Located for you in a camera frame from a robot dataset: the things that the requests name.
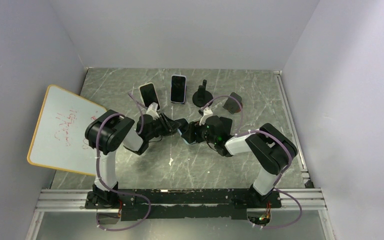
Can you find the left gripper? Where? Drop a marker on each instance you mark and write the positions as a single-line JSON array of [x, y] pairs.
[[169, 125]]

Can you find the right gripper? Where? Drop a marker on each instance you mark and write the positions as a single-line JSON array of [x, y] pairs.
[[195, 126]]

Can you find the phone with beige case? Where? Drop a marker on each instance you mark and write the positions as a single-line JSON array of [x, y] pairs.
[[149, 95]]

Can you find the phone with lilac case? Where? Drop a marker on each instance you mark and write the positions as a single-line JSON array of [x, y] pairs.
[[178, 89]]

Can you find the phone with light blue case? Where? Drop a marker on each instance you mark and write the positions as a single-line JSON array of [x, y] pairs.
[[191, 136]]

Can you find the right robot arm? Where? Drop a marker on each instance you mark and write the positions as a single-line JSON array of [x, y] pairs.
[[270, 147]]

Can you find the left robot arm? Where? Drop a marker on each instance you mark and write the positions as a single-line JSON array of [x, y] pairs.
[[112, 130]]

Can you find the black round base phone stand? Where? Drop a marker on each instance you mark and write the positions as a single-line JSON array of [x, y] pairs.
[[201, 97]]

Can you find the black phone without case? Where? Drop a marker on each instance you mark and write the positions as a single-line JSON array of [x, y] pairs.
[[227, 124]]

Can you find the dark wooden phone stand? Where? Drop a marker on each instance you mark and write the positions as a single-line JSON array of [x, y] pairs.
[[233, 105]]

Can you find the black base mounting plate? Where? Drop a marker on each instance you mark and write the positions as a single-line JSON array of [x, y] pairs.
[[134, 204]]

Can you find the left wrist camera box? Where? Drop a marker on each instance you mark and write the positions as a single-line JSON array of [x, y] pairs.
[[152, 110]]

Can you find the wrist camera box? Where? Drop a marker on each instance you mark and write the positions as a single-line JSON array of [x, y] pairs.
[[152, 110], [206, 113]]

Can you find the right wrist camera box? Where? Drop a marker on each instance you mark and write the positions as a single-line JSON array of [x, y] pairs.
[[206, 113]]

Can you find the whiteboard with yellow frame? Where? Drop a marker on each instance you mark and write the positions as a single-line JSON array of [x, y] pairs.
[[59, 140]]

